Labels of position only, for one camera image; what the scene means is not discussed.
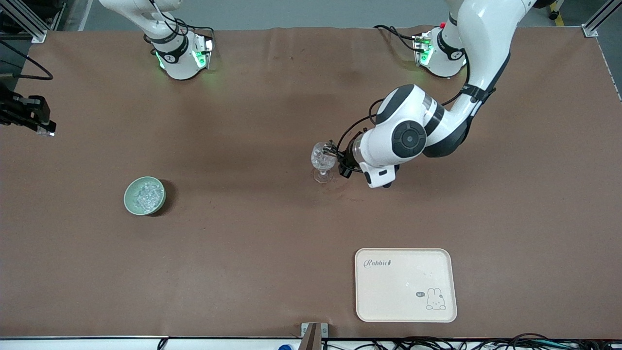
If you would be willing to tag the brown table cover sheet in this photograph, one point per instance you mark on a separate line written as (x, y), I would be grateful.
(243, 267)

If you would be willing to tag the white table edge rail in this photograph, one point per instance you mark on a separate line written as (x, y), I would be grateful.
(73, 344)

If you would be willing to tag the clear stemmed wine glass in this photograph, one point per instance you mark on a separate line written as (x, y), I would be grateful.
(321, 163)

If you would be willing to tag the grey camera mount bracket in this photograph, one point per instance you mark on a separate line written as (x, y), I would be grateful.
(311, 338)

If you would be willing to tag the cream rabbit print tray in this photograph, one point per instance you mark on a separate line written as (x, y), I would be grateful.
(398, 291)

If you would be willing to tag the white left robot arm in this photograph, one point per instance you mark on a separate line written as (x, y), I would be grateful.
(481, 48)

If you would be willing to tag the green ceramic bowl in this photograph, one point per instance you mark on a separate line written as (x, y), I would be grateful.
(127, 203)

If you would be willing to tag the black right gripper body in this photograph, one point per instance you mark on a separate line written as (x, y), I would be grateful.
(22, 111)

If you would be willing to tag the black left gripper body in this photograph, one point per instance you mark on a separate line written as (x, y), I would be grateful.
(346, 158)

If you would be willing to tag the aluminium frame profile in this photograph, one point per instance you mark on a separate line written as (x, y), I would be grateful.
(26, 22)
(597, 22)

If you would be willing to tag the clear ice cubes pile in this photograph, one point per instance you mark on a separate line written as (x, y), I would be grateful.
(146, 195)

